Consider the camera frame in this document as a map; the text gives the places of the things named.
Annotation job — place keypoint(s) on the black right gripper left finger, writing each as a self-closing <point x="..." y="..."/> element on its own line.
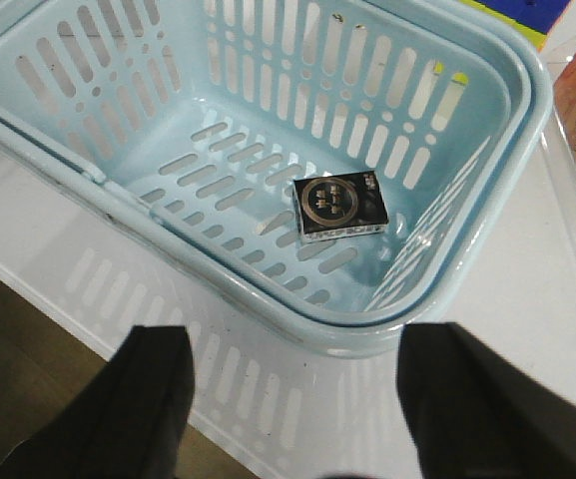
<point x="128" y="422"/>

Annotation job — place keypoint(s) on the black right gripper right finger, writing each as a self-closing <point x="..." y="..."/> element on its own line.
<point x="471" y="414"/>

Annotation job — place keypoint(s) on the black tissue pack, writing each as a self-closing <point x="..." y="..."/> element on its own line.
<point x="338" y="206"/>

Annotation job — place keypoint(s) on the light blue plastic basket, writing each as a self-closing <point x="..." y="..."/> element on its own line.
<point x="185" y="123"/>

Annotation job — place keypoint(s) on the colourful puzzle cube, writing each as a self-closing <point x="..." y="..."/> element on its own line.
<point x="533" y="19"/>

